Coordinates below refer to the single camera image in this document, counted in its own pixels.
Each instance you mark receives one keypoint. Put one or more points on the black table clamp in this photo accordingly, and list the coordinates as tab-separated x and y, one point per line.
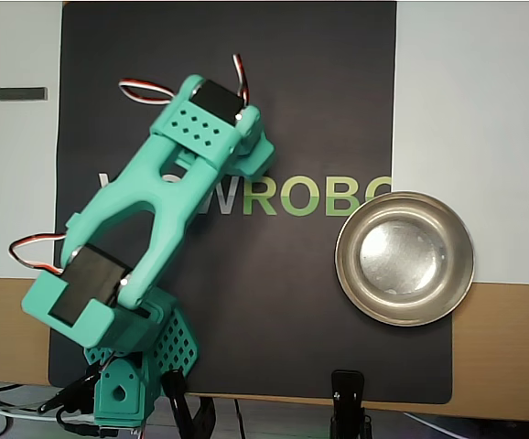
175	402

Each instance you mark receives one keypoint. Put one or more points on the metal bowl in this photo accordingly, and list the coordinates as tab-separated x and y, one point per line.
404	258

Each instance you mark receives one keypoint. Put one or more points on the black mat with WOWROBO print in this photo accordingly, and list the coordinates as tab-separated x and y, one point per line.
292	297

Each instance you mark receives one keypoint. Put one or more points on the black usb stick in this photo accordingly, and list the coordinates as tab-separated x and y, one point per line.
19	93

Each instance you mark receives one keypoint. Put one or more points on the teal robot arm with base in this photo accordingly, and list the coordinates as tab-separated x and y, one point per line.
168	196

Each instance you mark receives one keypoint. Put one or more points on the white paper sheet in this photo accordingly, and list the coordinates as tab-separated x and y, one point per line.
8	183

